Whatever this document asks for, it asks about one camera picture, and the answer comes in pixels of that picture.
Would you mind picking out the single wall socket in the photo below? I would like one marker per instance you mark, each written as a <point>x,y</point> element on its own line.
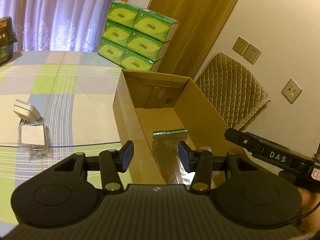
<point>291,91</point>

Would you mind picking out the stack of green tissue packs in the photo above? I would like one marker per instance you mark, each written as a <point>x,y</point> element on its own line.
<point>136,38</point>

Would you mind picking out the purple curtain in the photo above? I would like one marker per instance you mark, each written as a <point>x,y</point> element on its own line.
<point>57,25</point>

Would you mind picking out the wall power sockets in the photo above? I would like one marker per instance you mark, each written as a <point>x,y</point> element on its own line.
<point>249,52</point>

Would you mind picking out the silver foil bag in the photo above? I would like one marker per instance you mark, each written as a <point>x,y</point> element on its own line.
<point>165,153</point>

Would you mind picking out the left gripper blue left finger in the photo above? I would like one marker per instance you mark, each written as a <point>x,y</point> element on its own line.
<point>112,162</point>

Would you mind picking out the white device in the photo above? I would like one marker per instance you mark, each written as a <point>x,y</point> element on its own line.
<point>33,138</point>

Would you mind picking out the white night light plug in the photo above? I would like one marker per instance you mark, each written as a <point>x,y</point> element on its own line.
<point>26,111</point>

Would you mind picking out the dark green food container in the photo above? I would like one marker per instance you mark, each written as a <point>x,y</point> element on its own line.
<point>7,39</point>

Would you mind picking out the large cardboard box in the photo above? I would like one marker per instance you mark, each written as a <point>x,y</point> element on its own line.
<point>150,101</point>

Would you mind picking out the wooden door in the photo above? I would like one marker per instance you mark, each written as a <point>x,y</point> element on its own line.
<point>201,21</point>

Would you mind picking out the person's hand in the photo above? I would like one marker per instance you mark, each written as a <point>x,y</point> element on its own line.
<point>310,223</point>

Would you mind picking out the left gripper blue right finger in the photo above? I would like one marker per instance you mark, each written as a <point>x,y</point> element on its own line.
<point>197,161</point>

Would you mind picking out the quilted brown chair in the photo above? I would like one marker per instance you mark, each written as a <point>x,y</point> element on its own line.
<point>232,90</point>

